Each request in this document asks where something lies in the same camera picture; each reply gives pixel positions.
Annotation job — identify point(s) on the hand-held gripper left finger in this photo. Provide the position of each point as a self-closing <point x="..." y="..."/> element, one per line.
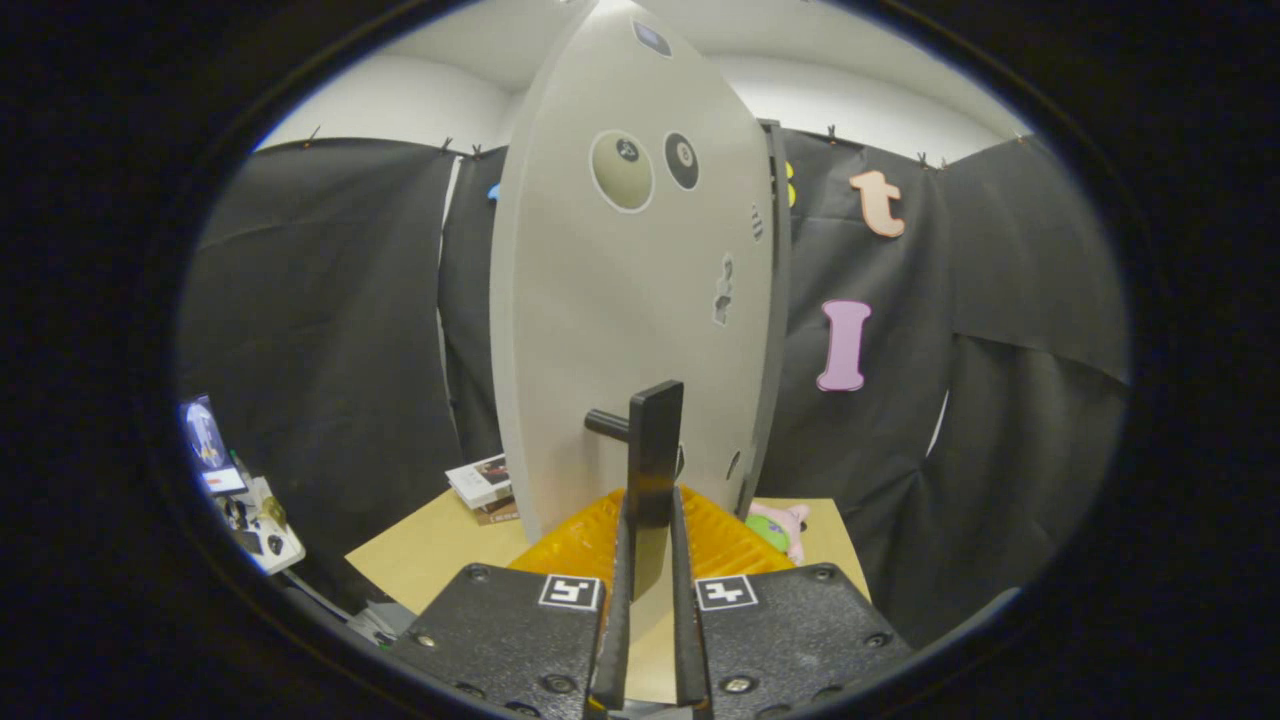
<point x="610" y="620"/>

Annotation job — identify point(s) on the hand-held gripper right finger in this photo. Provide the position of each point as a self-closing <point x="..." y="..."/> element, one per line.
<point x="688" y="620"/>

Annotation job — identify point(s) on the beige shoe cabinet door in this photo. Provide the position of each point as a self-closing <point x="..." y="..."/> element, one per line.
<point x="600" y="300"/>

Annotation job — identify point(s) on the grey shoe cabinet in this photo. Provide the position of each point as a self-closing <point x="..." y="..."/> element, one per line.
<point x="780" y="300"/>

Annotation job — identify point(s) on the pink plush toy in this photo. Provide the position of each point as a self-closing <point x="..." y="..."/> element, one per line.
<point x="778" y="525"/>

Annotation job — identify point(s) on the brown book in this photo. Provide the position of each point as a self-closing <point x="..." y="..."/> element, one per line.
<point x="497" y="514"/>

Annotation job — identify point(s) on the white book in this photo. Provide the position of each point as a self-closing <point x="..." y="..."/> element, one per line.
<point x="478" y="480"/>

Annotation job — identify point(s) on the white side table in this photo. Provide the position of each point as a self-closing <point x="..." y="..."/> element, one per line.
<point x="265" y="530"/>

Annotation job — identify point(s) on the black backdrop cloth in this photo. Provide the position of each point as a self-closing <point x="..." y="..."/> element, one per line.
<point x="330" y="350"/>

